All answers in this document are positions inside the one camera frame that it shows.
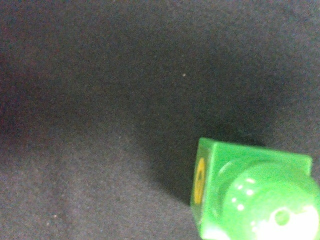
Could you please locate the black tablecloth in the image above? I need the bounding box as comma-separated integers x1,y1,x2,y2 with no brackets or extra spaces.
0,0,320,240

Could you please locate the green block with yellow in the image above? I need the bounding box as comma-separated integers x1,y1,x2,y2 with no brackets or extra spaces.
190,137,320,240

